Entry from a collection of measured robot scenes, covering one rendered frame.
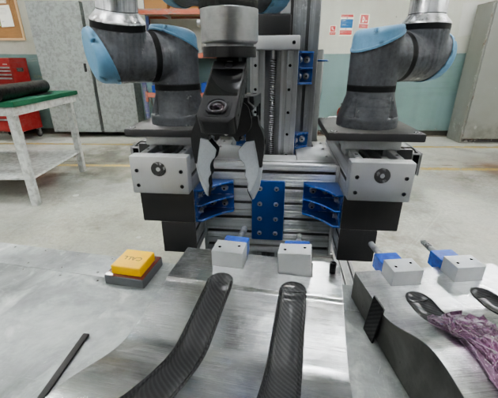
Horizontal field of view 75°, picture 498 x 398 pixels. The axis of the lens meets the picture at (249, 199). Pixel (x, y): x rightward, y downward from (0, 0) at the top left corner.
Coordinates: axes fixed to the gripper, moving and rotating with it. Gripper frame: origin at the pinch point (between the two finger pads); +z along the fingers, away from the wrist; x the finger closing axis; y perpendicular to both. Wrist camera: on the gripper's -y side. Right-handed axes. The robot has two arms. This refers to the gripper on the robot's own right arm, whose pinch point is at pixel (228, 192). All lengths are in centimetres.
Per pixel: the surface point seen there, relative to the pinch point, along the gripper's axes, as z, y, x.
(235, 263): 11.0, -2.4, -1.5
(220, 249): 9.2, -1.9, 1.1
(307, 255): 8.4, -2.0, -12.4
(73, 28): -64, 438, 352
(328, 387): 11.8, -20.5, -15.4
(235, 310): 12.3, -11.3, -3.5
